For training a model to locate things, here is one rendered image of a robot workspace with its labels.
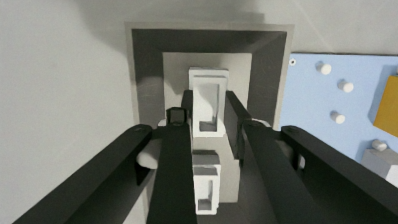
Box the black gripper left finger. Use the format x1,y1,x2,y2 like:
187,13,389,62
11,90,197,224

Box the yellow-orange block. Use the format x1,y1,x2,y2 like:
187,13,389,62
373,76,398,138

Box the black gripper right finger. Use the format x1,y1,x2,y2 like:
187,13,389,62
223,90,398,224

